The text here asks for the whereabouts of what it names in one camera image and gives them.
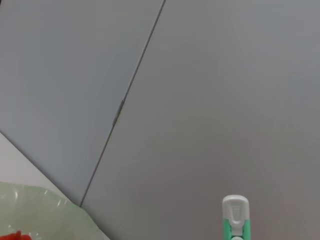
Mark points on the mint green utility knife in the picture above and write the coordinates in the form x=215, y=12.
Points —
x=236, y=210

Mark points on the red-orange toy orange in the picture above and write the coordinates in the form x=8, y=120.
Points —
x=20, y=236

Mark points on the pale green glass fruit plate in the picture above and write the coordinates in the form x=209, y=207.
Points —
x=50, y=215

